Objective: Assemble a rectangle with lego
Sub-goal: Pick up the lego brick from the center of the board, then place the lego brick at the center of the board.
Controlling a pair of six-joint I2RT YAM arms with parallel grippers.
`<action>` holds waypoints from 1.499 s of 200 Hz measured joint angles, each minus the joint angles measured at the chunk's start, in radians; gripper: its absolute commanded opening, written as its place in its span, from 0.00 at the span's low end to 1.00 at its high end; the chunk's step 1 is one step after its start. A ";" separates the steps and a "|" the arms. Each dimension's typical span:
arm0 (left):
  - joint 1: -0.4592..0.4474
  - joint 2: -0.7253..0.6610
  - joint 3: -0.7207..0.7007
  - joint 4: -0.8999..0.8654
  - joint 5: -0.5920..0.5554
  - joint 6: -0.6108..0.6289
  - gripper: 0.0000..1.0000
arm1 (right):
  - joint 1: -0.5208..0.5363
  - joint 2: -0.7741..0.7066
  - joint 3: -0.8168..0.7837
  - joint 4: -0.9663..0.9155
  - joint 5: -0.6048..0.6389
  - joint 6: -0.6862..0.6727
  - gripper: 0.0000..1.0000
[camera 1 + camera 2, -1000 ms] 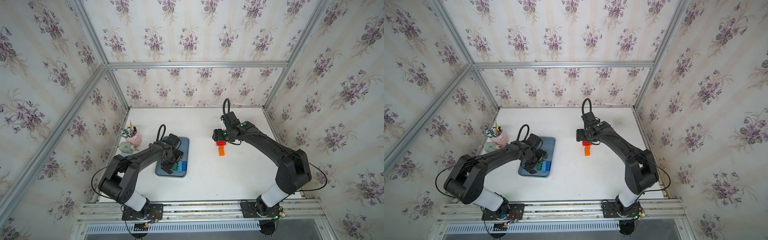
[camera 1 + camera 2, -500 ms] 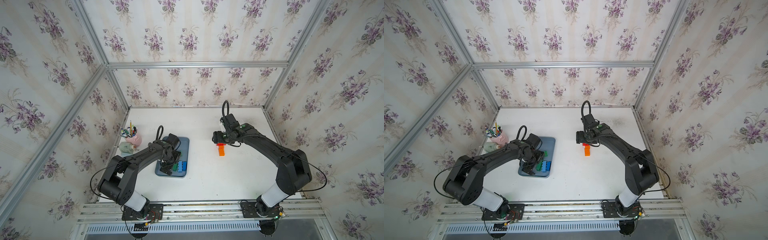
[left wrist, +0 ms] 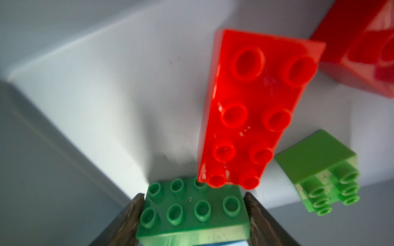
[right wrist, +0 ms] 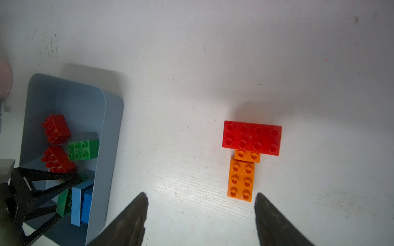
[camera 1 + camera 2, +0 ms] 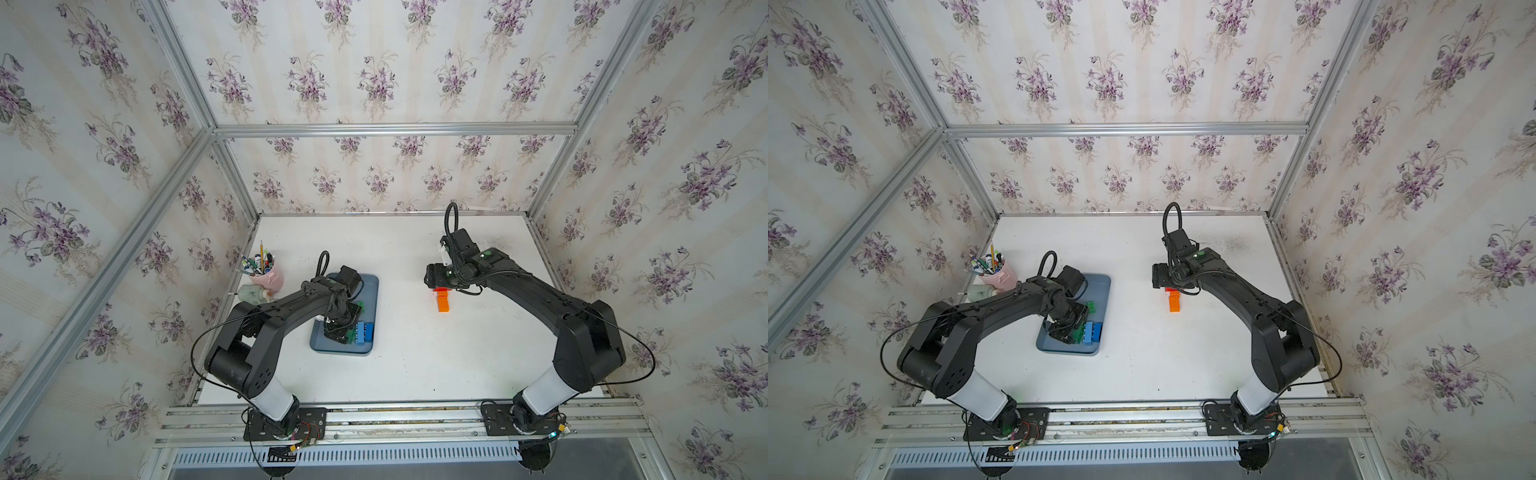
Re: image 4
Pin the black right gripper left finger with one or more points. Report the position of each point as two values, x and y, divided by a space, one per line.
128 228

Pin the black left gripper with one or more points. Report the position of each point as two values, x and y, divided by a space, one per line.
20 227

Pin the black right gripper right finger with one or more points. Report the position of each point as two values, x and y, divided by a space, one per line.
273 228

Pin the long dark green lego brick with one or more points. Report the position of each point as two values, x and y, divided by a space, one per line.
64 203

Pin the orange lego brick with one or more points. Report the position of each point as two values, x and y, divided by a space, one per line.
247 156
241 179

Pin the red lego brick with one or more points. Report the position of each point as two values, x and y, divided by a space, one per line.
259 138
56 129
57 161

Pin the light blue lego brick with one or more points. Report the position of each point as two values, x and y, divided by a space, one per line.
77 201

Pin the blue plastic tray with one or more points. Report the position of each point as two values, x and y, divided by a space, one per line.
71 127

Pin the pink pen holder cup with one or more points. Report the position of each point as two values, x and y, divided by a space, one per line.
6 79

